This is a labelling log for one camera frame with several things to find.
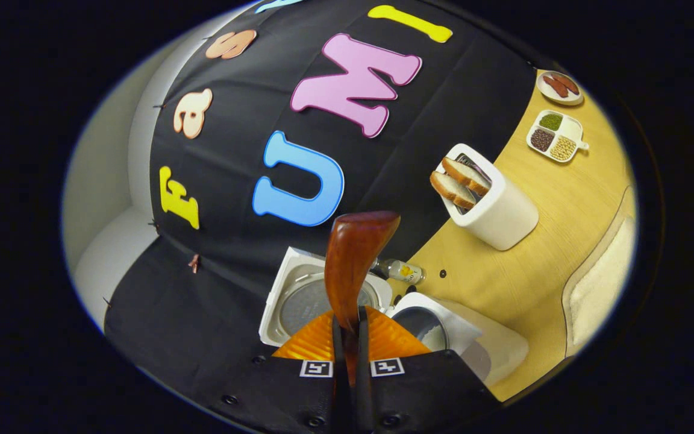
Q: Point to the green mung beans heap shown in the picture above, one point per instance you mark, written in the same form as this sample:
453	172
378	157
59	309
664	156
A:
550	122

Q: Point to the white divided dish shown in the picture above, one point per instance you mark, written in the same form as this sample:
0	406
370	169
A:
573	128

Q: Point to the white rice cooker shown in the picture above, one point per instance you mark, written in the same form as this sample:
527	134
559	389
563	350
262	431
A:
491	349

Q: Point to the copper cloth clip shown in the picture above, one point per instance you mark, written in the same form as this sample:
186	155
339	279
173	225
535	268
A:
194	263

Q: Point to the row of black cloth clips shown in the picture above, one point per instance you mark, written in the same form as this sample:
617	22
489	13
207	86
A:
154	225

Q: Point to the white toaster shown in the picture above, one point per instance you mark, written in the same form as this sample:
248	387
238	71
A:
503	217

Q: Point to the small clear glass bottle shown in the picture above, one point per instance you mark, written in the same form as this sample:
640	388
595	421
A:
404	272

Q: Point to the toast bread slice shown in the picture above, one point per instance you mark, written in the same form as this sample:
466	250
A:
452	190
466	176

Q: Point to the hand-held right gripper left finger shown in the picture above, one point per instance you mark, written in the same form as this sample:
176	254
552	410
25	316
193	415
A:
339	386

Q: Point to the clear plastic rice box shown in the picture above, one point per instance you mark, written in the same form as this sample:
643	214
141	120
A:
576	265

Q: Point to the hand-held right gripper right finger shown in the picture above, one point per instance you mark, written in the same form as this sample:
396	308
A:
364	386

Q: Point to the small white round plate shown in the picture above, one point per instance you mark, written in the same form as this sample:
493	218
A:
549	98

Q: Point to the brown beans heap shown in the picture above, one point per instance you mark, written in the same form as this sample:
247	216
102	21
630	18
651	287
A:
542	140

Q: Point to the red sausage slice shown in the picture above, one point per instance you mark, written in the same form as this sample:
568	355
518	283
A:
568	83
555	87

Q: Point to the black backdrop cloth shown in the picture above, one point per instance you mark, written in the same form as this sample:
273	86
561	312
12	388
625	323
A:
232	289

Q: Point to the yellow soybeans heap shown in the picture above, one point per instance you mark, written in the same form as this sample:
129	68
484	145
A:
562	148

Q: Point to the brown wooden spoon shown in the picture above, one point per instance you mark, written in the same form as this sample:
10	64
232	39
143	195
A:
353	265

